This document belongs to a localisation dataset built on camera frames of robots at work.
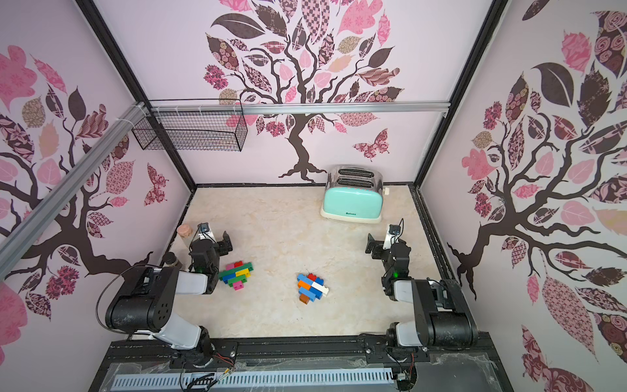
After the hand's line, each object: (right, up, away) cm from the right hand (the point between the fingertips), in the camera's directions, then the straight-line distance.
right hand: (384, 233), depth 90 cm
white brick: (-23, -20, -6) cm, 31 cm away
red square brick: (-27, -16, -3) cm, 32 cm away
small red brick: (-56, -12, +1) cm, 57 cm away
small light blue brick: (-29, -20, -7) cm, 36 cm away
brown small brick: (-30, -22, -7) cm, 38 cm away
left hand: (-65, -2, +3) cm, 65 cm away
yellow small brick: (-53, -14, -1) cm, 55 cm away
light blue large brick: (-30, -16, -3) cm, 34 cm away
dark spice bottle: (-78, -8, -6) cm, 78 cm away
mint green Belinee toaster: (-11, +15, +6) cm, 20 cm away
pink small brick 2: (-54, -19, -5) cm, 57 cm away
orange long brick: (-31, -18, -5) cm, 36 cm away
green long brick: (-56, -13, 0) cm, 58 cm away
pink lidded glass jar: (-76, +1, 0) cm, 76 cm away
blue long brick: (-58, -16, -2) cm, 61 cm away
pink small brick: (-59, -13, 0) cm, 60 cm away
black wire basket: (-75, +43, +4) cm, 87 cm away
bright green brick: (-55, -17, -3) cm, 58 cm away
